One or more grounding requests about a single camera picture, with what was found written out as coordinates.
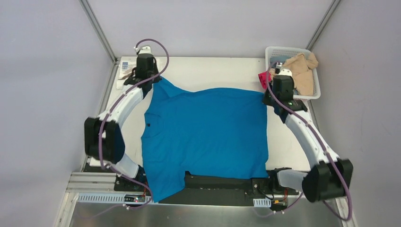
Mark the beige t-shirt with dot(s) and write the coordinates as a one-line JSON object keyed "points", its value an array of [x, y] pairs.
{"points": [[302, 72]]}

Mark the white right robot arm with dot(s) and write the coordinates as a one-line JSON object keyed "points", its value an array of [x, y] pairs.
{"points": [[330, 175]]}

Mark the folded white printed t-shirt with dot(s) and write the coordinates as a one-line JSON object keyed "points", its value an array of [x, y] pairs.
{"points": [[127, 64]]}

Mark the aluminium front rail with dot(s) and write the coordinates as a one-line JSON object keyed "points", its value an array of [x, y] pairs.
{"points": [[91, 182]]}

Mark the grey-blue t-shirt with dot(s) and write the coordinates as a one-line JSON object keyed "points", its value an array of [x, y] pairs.
{"points": [[277, 59]]}

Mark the white slotted cable duct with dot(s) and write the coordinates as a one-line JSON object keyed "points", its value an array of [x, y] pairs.
{"points": [[264, 203], [114, 198]]}

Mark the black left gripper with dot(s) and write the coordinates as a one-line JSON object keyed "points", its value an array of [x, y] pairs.
{"points": [[132, 77]]}

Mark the white slotted cable duct right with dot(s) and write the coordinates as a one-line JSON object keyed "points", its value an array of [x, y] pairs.
{"points": [[264, 203]]}

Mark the pink t-shirt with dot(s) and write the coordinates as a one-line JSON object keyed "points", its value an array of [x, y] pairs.
{"points": [[265, 78]]}

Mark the blue polo shirt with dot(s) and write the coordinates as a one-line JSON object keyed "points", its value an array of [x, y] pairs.
{"points": [[219, 132]]}

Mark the aluminium frame post left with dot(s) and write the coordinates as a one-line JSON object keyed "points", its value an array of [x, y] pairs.
{"points": [[98, 30]]}

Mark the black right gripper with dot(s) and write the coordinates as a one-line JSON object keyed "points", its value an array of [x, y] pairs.
{"points": [[300, 104]]}

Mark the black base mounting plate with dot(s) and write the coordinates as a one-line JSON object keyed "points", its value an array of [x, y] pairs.
{"points": [[217, 191]]}

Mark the aluminium frame post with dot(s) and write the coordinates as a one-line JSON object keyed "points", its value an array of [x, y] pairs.
{"points": [[323, 23], [98, 30]]}

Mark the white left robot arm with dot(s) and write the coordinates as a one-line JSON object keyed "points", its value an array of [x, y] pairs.
{"points": [[103, 136]]}

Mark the aluminium frame post right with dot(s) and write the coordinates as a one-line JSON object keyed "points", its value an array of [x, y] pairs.
{"points": [[323, 23]]}

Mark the white plastic laundry basket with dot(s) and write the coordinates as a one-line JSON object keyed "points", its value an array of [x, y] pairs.
{"points": [[290, 51]]}

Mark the white slotted cable duct left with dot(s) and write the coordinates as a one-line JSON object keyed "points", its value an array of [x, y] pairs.
{"points": [[114, 198]]}

